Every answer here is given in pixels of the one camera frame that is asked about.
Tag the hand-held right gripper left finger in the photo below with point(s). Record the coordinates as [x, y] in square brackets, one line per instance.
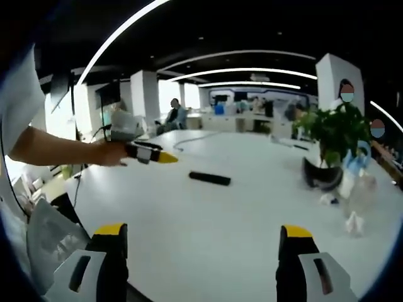
[91, 273]

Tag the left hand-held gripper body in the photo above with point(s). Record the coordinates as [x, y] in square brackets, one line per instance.
[126, 127]

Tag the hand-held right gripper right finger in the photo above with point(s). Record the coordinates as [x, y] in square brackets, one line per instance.
[308, 277]

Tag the black remote control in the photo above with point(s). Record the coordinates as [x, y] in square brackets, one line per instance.
[210, 178]

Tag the person's left hand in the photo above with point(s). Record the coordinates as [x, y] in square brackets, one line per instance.
[110, 154]

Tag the grey mesh chair back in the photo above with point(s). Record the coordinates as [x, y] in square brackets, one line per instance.
[53, 239]

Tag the crumpled white tissue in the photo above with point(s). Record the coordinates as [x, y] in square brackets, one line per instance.
[355, 224]
[329, 199]

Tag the blue container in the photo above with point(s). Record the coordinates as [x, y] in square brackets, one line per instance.
[219, 109]

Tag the clear plastic bottle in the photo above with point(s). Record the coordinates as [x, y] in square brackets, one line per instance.
[362, 198]

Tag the black headset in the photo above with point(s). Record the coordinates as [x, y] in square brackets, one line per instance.
[318, 181]

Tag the blue and white bag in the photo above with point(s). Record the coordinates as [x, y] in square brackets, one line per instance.
[355, 166]

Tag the flat dark device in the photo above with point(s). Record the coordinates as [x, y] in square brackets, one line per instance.
[300, 147]

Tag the ceiling air conditioner unit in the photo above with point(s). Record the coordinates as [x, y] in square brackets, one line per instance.
[259, 77]

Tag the green potted plant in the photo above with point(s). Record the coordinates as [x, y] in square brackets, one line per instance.
[337, 132]

